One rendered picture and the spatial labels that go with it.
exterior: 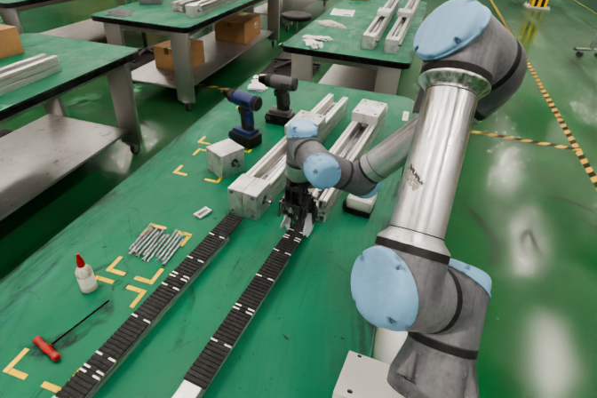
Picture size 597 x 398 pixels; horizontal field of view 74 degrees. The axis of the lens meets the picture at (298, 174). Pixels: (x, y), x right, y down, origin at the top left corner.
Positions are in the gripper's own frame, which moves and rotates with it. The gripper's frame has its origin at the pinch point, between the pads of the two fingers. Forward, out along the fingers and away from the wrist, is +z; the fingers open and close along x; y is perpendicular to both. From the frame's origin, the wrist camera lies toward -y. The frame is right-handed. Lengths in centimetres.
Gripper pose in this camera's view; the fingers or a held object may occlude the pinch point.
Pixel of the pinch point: (298, 228)
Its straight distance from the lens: 117.7
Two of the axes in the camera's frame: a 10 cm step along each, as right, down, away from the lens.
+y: -4.0, 4.9, -7.8
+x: 9.1, 2.6, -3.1
